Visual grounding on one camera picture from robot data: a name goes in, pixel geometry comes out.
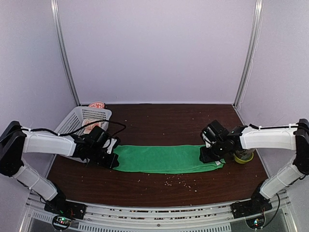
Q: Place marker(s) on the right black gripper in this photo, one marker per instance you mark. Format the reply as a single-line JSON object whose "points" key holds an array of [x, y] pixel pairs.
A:
{"points": [[205, 158]]}

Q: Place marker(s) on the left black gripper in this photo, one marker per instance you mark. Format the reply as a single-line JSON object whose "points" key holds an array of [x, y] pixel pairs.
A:
{"points": [[109, 164]]}

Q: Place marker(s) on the orange bunny pattern towel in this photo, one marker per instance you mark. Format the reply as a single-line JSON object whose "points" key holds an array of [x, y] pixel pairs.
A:
{"points": [[89, 124]]}

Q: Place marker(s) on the green microfiber towel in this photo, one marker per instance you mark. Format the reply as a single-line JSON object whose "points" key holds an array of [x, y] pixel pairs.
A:
{"points": [[179, 159]]}

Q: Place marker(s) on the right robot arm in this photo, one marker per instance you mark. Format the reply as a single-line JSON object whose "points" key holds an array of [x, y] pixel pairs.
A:
{"points": [[292, 137]]}

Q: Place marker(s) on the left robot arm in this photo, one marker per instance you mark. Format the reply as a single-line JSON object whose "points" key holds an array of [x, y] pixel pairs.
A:
{"points": [[16, 141]]}

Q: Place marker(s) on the white coral pattern mug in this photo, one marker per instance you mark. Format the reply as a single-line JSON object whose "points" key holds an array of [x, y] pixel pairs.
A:
{"points": [[243, 154]]}

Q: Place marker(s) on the green bowl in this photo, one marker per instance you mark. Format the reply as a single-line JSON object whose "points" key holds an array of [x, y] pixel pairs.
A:
{"points": [[245, 160]]}

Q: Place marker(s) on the white perforated plastic basket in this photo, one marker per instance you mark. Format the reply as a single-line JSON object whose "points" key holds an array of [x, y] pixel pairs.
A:
{"points": [[84, 137]]}

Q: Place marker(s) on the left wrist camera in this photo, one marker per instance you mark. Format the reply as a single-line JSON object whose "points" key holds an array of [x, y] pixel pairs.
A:
{"points": [[100, 139]]}

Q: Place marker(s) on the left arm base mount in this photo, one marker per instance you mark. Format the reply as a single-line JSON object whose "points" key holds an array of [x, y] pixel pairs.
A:
{"points": [[65, 211]]}

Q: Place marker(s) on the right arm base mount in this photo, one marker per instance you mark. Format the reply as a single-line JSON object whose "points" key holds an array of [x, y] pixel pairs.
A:
{"points": [[253, 210]]}

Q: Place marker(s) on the right aluminium frame post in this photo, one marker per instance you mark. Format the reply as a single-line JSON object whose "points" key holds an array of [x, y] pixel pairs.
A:
{"points": [[253, 41]]}

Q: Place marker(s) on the aluminium frame post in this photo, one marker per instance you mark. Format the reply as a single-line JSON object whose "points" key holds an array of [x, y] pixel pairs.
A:
{"points": [[253, 41], [63, 52]]}

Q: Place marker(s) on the left aluminium frame post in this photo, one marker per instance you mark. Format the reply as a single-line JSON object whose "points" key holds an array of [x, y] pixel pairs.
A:
{"points": [[63, 52]]}

